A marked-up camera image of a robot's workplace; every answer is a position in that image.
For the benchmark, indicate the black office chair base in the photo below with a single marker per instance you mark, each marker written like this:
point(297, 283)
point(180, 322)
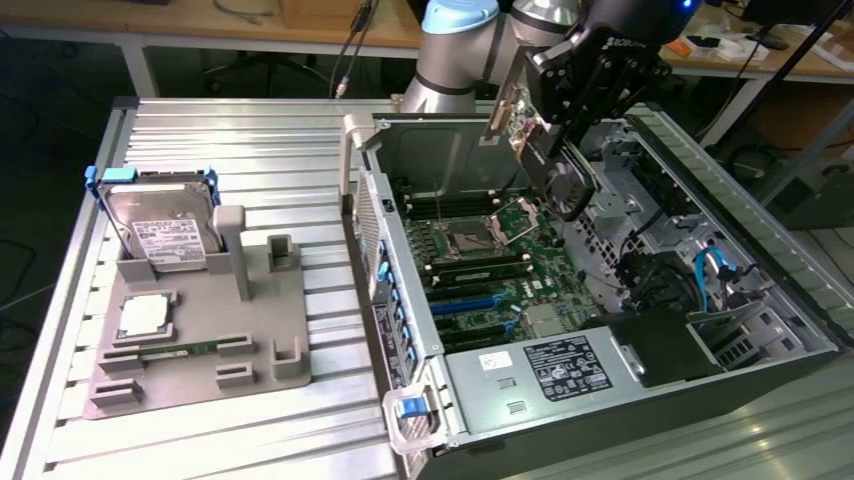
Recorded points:
point(267, 62)

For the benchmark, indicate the CPU socket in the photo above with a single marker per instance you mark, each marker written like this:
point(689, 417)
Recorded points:
point(470, 240)

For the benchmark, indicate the black expansion slot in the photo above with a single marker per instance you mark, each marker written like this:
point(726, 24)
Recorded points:
point(461, 294)
point(477, 341)
point(470, 326)

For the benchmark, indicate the open black PC case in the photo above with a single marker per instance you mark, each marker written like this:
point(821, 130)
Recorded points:
point(427, 145)

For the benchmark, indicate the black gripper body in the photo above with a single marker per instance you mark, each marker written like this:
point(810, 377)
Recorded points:
point(634, 22)

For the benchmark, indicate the blue expansion slot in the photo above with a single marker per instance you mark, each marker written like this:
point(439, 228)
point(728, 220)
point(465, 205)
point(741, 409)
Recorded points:
point(467, 305)

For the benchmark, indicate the green motherboard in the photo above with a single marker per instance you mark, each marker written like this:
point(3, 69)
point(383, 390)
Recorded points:
point(554, 270)

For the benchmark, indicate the grey parts rack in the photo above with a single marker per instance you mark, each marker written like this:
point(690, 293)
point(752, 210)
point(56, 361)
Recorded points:
point(194, 360)

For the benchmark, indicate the white tray black insert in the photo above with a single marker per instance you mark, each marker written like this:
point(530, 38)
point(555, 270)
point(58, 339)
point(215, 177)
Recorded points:
point(730, 50)

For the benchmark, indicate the RAM stick with black label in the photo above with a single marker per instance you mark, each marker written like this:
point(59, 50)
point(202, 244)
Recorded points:
point(481, 274)

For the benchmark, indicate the black plastic shroud box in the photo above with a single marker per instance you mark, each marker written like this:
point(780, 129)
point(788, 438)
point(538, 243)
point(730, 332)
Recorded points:
point(661, 350)

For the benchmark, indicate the black slanted pole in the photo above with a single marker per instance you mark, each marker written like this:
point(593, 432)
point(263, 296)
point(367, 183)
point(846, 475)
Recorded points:
point(802, 42)

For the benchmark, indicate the green RAM stick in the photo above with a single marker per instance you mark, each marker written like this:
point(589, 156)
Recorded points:
point(174, 349)

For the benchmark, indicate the small orange box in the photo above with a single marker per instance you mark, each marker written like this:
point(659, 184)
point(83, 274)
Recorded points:
point(681, 49)

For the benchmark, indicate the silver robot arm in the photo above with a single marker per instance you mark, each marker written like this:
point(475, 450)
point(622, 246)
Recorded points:
point(454, 50)

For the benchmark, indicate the silver perforated drive cage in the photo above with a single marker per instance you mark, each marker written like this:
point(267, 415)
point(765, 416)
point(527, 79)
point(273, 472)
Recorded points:
point(627, 200)

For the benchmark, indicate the silver chipset heatsink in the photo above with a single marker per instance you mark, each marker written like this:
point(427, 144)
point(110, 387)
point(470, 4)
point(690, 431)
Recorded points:
point(549, 321)

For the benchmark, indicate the hard disk with blue carrier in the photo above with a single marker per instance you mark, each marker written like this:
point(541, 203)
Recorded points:
point(160, 225)

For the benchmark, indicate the grey power supply unit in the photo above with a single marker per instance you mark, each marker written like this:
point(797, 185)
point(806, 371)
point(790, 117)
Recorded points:
point(494, 400)

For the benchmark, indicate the grey disk bay bracket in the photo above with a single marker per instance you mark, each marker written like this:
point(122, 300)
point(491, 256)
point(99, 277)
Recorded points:
point(734, 345)

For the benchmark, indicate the silver socket cover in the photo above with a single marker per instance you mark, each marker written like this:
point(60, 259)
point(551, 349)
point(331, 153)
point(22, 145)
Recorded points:
point(514, 217)

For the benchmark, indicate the silver CPU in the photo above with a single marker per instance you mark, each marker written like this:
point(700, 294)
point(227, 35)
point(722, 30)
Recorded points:
point(143, 315)

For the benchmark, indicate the green graphics card black cooler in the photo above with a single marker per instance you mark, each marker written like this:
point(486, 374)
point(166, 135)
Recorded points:
point(561, 185)

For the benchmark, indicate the thin metal locking lever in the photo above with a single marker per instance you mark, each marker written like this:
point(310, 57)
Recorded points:
point(441, 205)

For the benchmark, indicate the dark grey floor cabinet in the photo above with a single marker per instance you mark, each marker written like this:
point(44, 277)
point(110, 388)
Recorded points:
point(821, 200)

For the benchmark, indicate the black computer monitor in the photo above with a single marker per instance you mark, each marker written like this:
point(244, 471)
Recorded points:
point(788, 10)

